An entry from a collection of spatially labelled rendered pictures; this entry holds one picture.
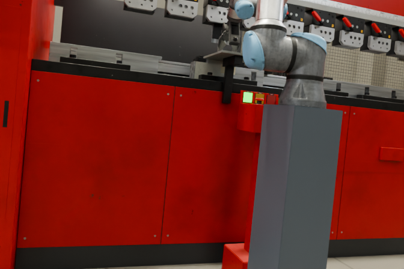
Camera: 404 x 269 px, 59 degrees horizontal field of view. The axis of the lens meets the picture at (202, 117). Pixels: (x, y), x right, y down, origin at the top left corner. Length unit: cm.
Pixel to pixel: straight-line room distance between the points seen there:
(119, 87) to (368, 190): 146
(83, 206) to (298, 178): 94
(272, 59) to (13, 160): 102
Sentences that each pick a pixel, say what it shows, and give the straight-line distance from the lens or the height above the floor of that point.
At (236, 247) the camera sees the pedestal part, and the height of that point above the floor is 12.
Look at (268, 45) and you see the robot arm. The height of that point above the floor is 95.
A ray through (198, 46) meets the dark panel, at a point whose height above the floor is 114.
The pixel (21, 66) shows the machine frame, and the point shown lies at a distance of 152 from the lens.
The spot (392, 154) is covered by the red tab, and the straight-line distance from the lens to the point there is 229.
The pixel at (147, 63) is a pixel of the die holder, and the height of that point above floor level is 93.
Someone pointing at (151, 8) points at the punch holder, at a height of 119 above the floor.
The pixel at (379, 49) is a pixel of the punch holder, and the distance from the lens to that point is 237.
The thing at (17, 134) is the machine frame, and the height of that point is 58.
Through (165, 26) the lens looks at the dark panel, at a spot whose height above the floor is 123.
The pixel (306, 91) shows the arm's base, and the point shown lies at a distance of 115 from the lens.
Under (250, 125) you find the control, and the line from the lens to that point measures 154.
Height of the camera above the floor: 74
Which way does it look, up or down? 1 degrees down
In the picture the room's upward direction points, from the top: 5 degrees clockwise
